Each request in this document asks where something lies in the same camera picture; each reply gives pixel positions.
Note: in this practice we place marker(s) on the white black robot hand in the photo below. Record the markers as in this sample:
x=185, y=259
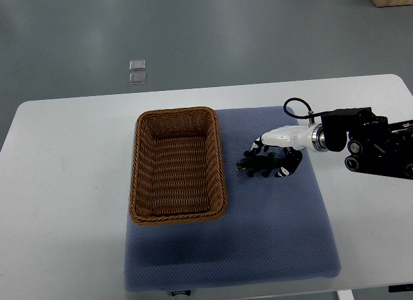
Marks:
x=292, y=139

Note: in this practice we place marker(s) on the dark toy crocodile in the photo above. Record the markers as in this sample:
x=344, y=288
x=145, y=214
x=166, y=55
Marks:
x=264, y=164

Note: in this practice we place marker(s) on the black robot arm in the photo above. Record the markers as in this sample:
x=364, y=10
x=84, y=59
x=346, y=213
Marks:
x=376, y=146

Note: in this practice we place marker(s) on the brown wicker basket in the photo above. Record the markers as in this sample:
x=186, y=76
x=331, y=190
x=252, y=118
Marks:
x=177, y=173

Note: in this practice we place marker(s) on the blue-grey foam cushion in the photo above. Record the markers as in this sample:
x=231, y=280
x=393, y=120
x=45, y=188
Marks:
x=274, y=229

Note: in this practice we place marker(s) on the upper metal floor plate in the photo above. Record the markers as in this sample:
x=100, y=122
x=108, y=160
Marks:
x=137, y=64

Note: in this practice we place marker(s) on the black table control panel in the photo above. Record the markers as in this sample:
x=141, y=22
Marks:
x=400, y=288

